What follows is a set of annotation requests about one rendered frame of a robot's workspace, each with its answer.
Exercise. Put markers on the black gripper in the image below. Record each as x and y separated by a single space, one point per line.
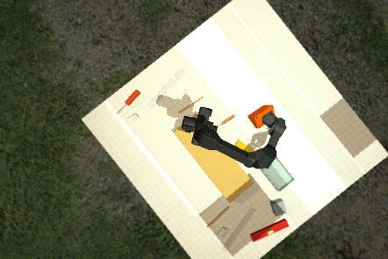
203 115

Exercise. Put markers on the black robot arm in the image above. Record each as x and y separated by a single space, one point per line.
209 139

